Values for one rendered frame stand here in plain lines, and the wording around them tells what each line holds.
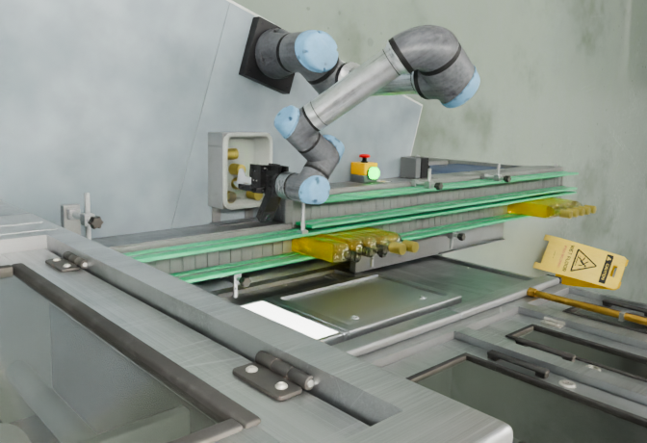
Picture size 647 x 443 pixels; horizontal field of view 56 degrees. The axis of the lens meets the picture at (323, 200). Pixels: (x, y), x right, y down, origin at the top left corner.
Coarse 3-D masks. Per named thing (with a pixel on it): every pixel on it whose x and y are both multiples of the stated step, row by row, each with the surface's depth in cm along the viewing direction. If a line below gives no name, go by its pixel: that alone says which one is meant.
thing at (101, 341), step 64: (0, 256) 79; (64, 256) 77; (128, 256) 73; (0, 320) 56; (64, 320) 57; (128, 320) 56; (192, 320) 56; (256, 320) 52; (0, 384) 44; (64, 384) 44; (128, 384) 44; (192, 384) 43; (256, 384) 43; (320, 384) 43; (384, 384) 40
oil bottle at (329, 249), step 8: (296, 240) 186; (304, 240) 183; (312, 240) 180; (320, 240) 179; (328, 240) 179; (336, 240) 179; (296, 248) 186; (304, 248) 183; (312, 248) 180; (320, 248) 178; (328, 248) 175; (336, 248) 173; (344, 248) 174; (312, 256) 181; (320, 256) 178; (328, 256) 175; (336, 256) 173
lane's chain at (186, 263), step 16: (496, 208) 266; (384, 224) 217; (400, 224) 222; (416, 224) 229; (432, 224) 236; (288, 240) 187; (192, 256) 164; (208, 256) 168; (224, 256) 172; (240, 256) 175; (256, 256) 179; (176, 272) 162
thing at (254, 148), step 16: (224, 144) 171; (240, 144) 183; (256, 144) 186; (224, 160) 172; (240, 160) 184; (256, 160) 187; (224, 176) 173; (224, 192) 173; (240, 192) 186; (240, 208) 178
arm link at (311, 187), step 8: (304, 168) 159; (312, 168) 158; (288, 176) 161; (296, 176) 159; (304, 176) 157; (312, 176) 156; (320, 176) 155; (288, 184) 160; (296, 184) 157; (304, 184) 155; (312, 184) 154; (320, 184) 155; (328, 184) 157; (288, 192) 160; (296, 192) 157; (304, 192) 155; (312, 192) 154; (320, 192) 155; (328, 192) 158; (296, 200) 161; (304, 200) 157; (312, 200) 155; (320, 200) 156
